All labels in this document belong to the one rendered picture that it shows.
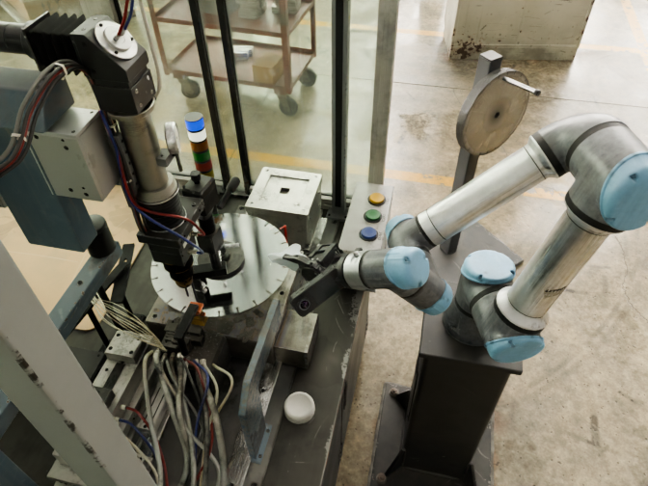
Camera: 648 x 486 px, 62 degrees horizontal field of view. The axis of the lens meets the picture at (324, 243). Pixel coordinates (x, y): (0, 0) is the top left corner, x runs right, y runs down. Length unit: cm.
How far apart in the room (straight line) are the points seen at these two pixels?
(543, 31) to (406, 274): 350
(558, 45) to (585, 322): 236
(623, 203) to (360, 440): 139
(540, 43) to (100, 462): 410
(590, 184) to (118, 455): 80
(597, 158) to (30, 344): 86
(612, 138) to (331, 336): 78
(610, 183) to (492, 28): 330
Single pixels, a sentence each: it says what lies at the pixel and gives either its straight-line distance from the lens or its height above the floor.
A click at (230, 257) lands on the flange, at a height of 96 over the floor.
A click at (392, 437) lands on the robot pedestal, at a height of 1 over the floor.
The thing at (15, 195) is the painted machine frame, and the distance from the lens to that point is 101.
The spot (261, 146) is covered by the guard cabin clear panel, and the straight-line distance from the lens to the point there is 164.
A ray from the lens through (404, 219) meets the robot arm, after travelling 114.
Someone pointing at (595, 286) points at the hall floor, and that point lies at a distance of 273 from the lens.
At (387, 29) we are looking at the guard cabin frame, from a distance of 135.
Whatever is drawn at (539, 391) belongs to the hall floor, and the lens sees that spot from 231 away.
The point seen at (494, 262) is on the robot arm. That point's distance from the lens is 130.
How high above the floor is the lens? 190
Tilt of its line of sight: 46 degrees down
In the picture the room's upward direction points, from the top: 1 degrees counter-clockwise
